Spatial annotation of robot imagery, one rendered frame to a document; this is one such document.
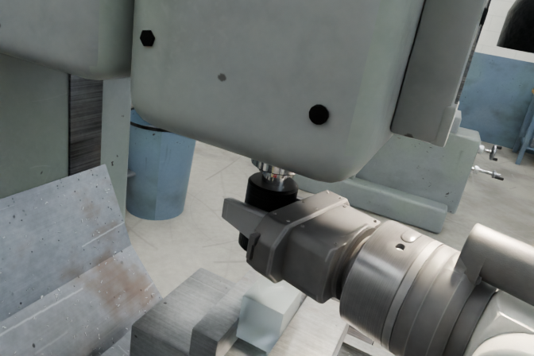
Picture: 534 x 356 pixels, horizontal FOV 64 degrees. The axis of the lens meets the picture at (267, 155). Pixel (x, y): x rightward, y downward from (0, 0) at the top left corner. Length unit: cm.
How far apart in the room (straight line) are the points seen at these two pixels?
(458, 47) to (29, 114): 52
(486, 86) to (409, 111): 654
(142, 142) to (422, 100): 236
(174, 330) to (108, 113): 36
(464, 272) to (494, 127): 664
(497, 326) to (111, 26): 31
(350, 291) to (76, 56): 25
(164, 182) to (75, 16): 240
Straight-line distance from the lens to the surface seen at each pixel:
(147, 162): 265
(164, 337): 56
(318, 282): 34
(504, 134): 697
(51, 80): 66
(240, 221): 39
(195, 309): 60
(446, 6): 32
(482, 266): 31
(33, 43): 37
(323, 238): 33
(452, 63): 32
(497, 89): 687
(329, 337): 54
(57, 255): 70
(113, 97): 74
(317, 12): 25
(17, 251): 67
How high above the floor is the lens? 142
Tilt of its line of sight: 20 degrees down
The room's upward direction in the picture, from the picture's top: 10 degrees clockwise
